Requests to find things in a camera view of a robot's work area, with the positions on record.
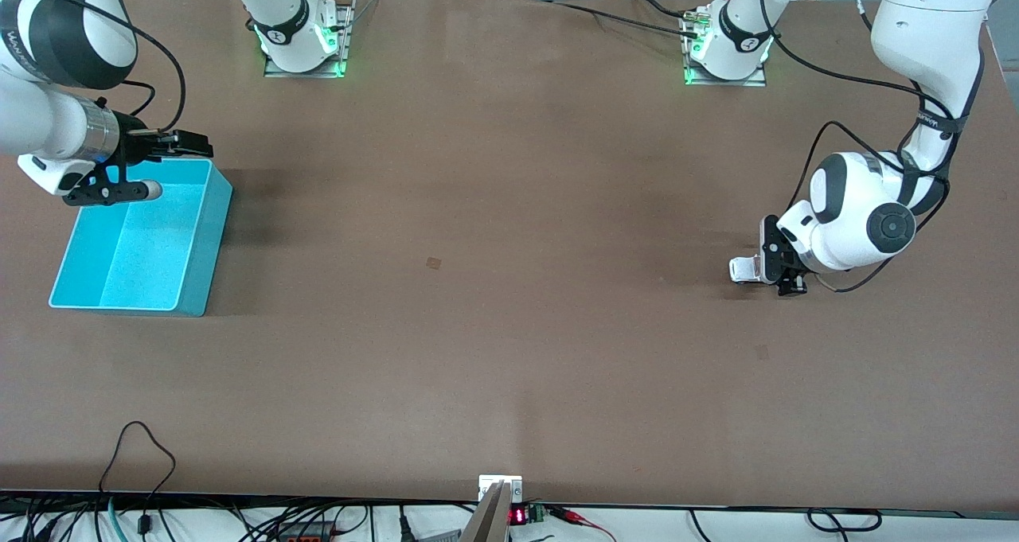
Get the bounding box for turquoise plastic bin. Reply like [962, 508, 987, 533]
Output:
[48, 158, 234, 318]

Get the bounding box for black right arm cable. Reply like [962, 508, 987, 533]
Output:
[20, 0, 187, 133]

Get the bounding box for black looped cable with switch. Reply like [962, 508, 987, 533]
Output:
[97, 421, 178, 536]

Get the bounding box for white jeep toy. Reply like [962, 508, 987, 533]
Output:
[728, 255, 767, 287]

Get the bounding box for black thick table cable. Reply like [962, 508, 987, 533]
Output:
[627, 0, 695, 20]
[549, 0, 701, 38]

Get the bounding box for black coiled floor cable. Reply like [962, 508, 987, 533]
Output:
[806, 509, 883, 533]

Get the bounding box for red clip wire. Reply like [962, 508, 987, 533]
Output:
[548, 507, 618, 542]

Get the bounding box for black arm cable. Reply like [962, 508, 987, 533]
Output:
[20, 0, 187, 133]
[760, 0, 988, 294]

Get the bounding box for white mounting bracket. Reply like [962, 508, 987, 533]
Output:
[478, 474, 524, 503]

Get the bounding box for black power strip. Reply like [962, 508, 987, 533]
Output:
[275, 524, 339, 542]

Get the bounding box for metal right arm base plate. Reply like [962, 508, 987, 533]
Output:
[263, 0, 357, 79]

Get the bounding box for grey metal camera bar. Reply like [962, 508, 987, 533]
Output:
[459, 481, 511, 542]

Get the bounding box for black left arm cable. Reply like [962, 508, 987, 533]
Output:
[760, 0, 988, 294]

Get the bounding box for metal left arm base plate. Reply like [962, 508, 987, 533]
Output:
[681, 45, 768, 88]

